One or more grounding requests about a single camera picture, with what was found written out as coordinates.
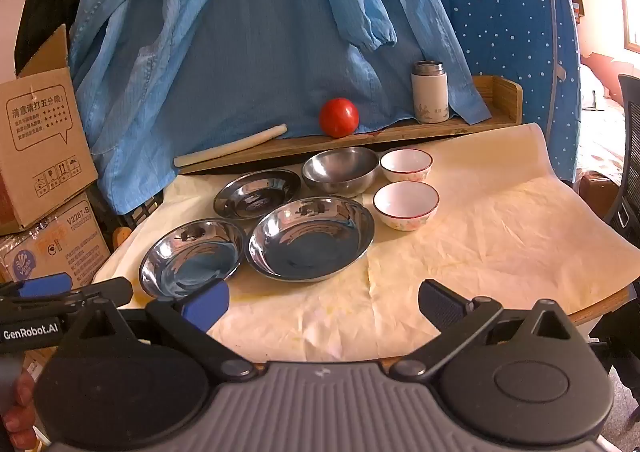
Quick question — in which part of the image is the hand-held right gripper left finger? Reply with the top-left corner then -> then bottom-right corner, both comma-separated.
60,277 -> 260,381

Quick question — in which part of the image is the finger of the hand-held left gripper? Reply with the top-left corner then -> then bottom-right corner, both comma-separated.
80,277 -> 134,308
0,273 -> 83,305

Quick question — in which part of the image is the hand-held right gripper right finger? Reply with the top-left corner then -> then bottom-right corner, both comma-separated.
389,279 -> 588,381

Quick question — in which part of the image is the small steel plate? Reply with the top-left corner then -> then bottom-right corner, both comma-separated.
213,169 -> 302,220
139,219 -> 247,302

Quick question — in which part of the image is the white red-rimmed ceramic bowl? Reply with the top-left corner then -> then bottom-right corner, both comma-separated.
380,149 -> 434,184
373,181 -> 440,232

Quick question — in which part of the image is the deep steel bowl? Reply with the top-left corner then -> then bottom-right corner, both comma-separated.
302,147 -> 381,198

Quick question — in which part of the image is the person's left hand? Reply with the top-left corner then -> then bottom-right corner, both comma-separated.
2,371 -> 38,450

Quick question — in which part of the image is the printed cardboard box blue logo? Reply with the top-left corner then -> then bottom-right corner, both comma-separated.
0,192 -> 113,293

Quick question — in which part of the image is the cream paper table cover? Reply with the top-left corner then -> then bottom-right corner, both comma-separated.
92,122 -> 640,363

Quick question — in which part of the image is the black ribbed object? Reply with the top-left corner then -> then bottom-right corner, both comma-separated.
107,189 -> 166,253

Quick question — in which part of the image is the open plain cardboard box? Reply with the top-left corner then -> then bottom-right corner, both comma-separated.
0,25 -> 99,235

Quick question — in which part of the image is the white rolling pin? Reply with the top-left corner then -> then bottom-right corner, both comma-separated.
174,123 -> 288,167

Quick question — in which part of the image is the wooden tray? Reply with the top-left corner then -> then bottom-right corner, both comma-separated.
177,75 -> 523,176

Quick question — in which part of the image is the white thermos cup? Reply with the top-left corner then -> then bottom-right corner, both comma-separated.
411,61 -> 449,124

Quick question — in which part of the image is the red tomato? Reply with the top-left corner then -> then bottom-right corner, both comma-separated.
320,98 -> 360,138

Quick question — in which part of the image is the pink bedding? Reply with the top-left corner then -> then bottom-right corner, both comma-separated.
575,62 -> 626,183

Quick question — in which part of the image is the black mesh office chair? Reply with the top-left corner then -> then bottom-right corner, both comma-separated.
602,74 -> 640,249

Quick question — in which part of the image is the light blue hanging shirt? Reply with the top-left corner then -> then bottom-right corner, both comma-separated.
67,0 -> 493,218

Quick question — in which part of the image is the blue polka dot fabric cover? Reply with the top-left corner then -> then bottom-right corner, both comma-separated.
400,0 -> 583,183

